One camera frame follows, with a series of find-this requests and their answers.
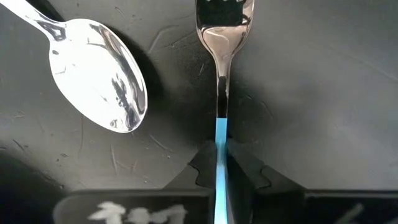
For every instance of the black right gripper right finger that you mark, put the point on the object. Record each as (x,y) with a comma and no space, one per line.
(248,174)

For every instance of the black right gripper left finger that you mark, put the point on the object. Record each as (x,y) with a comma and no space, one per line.
(202,174)

